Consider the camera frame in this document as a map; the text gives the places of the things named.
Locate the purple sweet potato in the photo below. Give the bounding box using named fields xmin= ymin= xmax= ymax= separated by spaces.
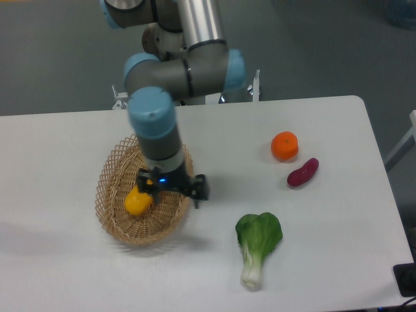
xmin=287 ymin=158 xmax=320 ymax=187

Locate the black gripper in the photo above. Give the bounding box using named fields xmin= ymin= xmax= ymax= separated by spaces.
xmin=136 ymin=161 xmax=209 ymax=209

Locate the blue object top right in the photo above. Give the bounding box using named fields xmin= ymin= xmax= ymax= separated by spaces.
xmin=383 ymin=0 xmax=415 ymax=31

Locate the black device at table edge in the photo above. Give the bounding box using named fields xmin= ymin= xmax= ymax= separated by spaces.
xmin=393 ymin=263 xmax=415 ymax=298

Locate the oval wicker basket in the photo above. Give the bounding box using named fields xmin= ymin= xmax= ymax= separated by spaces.
xmin=95 ymin=135 xmax=190 ymax=246

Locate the green bok choy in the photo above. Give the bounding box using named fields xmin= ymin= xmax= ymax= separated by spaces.
xmin=235 ymin=212 xmax=283 ymax=290

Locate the orange tangerine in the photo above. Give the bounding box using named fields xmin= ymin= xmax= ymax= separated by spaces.
xmin=270 ymin=131 xmax=299 ymax=161

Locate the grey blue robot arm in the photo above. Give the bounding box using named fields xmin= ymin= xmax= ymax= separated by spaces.
xmin=100 ymin=1 xmax=246 ymax=203

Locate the white furniture leg right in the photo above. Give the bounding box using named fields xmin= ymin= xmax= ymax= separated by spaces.
xmin=383 ymin=110 xmax=415 ymax=172

